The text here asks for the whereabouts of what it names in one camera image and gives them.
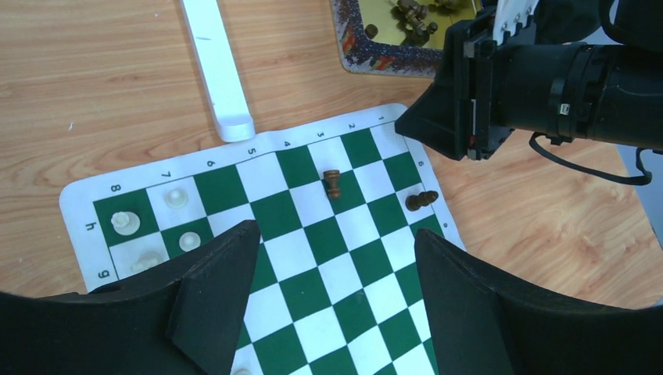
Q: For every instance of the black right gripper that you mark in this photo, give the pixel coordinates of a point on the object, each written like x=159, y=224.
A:
x=578, y=69

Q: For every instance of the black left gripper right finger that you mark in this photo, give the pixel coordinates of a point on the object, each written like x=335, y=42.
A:
x=484, y=320

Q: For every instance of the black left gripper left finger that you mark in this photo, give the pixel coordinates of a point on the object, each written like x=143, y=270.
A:
x=183, y=316

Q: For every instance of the dark brown chess piece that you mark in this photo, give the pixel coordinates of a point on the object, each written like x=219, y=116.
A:
x=417, y=201

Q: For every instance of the dark brown chess pawn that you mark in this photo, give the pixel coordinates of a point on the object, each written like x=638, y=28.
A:
x=331, y=177

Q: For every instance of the white chess piece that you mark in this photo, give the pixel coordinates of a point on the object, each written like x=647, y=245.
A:
x=125, y=223
x=146, y=261

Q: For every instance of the white chess pawn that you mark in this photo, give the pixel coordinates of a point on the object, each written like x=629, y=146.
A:
x=189, y=241
x=176, y=198

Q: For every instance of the green white chess board mat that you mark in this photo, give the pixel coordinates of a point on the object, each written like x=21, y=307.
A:
x=336, y=288

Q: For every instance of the decorated gold tin box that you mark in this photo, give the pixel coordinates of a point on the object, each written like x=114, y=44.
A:
x=396, y=38

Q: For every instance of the white stand base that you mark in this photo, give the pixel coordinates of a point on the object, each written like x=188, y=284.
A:
x=219, y=73

